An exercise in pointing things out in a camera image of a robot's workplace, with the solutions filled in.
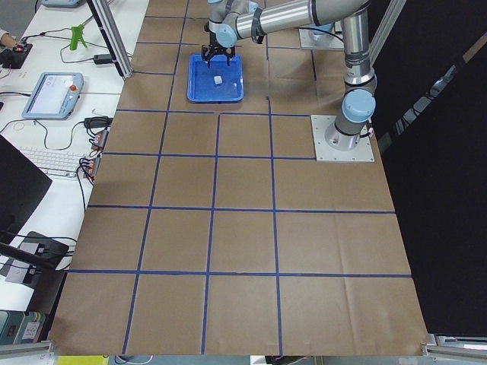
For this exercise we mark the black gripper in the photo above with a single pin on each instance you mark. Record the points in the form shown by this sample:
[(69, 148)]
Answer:
[(217, 49)]

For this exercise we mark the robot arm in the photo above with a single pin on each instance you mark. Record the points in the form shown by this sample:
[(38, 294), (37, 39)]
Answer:
[(230, 21)]

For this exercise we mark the blue plastic tray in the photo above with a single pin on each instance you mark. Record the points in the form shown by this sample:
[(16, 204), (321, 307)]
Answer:
[(201, 87)]

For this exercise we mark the person hand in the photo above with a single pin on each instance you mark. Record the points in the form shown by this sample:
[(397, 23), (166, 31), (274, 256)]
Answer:
[(7, 40)]

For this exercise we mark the black power adapter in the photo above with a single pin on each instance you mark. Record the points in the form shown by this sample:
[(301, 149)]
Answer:
[(102, 59)]

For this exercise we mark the teach pendant tablet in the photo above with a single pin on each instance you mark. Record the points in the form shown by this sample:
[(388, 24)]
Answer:
[(54, 96)]

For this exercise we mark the white keyboard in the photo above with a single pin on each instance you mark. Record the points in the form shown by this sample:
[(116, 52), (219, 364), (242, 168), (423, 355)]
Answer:
[(55, 164)]

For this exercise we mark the black monitor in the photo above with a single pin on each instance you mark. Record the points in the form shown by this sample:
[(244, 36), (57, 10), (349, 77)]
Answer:
[(23, 187)]

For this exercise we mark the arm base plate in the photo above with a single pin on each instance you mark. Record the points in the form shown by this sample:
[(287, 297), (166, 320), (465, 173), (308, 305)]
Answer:
[(332, 146), (320, 41)]

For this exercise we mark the aluminium frame post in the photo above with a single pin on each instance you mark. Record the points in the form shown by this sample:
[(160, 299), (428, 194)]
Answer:
[(107, 26)]

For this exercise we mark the green handled grabber tool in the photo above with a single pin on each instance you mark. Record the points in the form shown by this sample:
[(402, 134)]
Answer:
[(77, 37)]

